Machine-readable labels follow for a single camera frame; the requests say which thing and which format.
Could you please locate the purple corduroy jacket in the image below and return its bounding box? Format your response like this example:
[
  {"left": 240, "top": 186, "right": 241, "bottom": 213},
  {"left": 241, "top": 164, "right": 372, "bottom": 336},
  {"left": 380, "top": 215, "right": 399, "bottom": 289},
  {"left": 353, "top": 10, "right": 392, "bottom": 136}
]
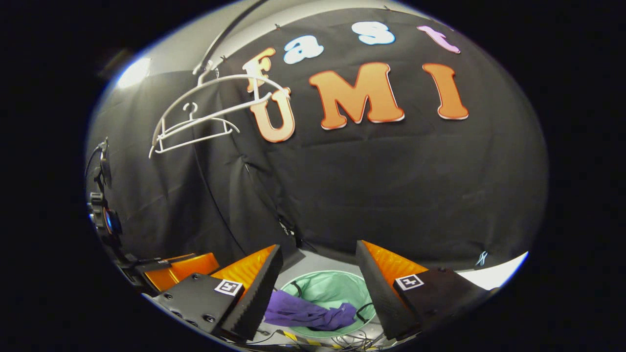
[{"left": 264, "top": 290, "right": 358, "bottom": 331}]

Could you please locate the ceiling light panel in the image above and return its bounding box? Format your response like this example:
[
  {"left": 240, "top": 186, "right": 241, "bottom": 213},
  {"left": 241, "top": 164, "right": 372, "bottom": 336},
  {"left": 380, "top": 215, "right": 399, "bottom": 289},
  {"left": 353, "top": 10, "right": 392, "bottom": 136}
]
[{"left": 116, "top": 58, "right": 152, "bottom": 89}]

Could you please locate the green laundry hamper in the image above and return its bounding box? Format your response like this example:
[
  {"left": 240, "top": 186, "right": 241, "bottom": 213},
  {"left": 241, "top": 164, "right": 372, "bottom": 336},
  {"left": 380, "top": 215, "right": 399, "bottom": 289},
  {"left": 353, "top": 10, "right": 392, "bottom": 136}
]
[{"left": 279, "top": 270, "right": 377, "bottom": 338}]

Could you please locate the yellow black floor tape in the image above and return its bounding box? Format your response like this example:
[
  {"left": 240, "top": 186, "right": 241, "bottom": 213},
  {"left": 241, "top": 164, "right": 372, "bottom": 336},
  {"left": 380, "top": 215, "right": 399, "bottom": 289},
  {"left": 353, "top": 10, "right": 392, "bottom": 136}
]
[{"left": 281, "top": 331, "right": 343, "bottom": 349}]

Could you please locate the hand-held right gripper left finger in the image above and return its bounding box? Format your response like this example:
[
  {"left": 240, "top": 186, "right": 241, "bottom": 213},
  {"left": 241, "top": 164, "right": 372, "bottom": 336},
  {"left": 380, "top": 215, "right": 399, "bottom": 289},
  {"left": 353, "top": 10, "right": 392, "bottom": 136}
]
[{"left": 152, "top": 243, "right": 284, "bottom": 343}]

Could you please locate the white plastic hanger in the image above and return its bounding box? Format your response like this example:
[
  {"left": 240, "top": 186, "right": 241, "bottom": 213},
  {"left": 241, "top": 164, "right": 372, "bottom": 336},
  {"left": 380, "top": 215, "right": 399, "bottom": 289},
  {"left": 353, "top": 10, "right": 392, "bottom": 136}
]
[
  {"left": 148, "top": 59, "right": 292, "bottom": 159},
  {"left": 154, "top": 102, "right": 241, "bottom": 154}
]

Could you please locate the black clothes rack rail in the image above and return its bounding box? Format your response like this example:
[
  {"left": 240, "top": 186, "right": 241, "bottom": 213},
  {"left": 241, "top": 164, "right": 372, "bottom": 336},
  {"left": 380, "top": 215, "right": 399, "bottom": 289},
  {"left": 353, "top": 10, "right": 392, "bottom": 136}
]
[{"left": 192, "top": 0, "right": 272, "bottom": 74}]

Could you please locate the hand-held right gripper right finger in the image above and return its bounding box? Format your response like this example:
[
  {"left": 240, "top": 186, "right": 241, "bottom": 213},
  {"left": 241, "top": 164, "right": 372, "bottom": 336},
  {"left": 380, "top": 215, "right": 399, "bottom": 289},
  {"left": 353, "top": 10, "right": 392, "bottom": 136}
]
[{"left": 355, "top": 240, "right": 492, "bottom": 341}]

